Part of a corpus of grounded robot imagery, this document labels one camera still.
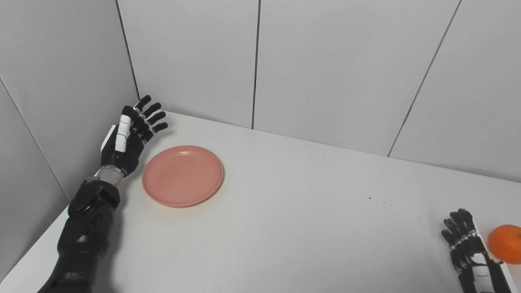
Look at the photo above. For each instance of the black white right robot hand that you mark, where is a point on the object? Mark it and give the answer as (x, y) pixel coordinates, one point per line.
(474, 260)

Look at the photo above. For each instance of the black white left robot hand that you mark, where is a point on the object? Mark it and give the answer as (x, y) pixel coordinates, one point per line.
(122, 150)

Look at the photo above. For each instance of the orange fruit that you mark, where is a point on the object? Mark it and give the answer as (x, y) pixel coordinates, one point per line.
(506, 244)

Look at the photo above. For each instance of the pink round plate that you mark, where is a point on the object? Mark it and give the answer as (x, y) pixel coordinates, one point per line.
(183, 176)

